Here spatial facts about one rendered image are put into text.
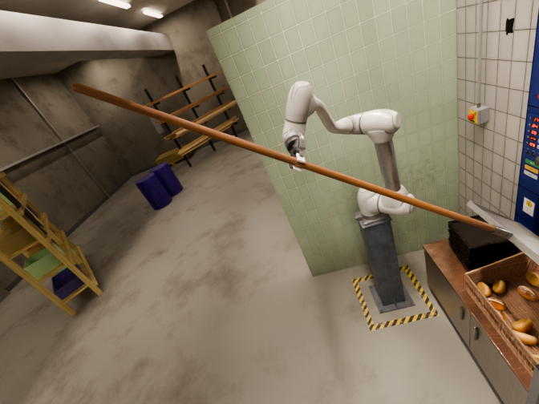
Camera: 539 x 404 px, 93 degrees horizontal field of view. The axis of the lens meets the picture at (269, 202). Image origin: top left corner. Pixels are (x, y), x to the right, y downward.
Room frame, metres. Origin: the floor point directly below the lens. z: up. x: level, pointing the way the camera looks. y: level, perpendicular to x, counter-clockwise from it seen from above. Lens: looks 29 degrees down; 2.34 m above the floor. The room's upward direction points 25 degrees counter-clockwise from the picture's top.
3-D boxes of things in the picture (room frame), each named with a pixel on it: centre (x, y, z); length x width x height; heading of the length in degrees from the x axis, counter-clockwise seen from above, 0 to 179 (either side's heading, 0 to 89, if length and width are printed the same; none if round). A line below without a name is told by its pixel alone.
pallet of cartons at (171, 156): (10.75, 2.79, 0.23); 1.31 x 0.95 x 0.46; 78
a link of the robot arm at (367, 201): (1.55, -0.69, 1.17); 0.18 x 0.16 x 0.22; 34
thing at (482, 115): (1.51, -1.54, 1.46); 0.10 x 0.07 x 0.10; 166
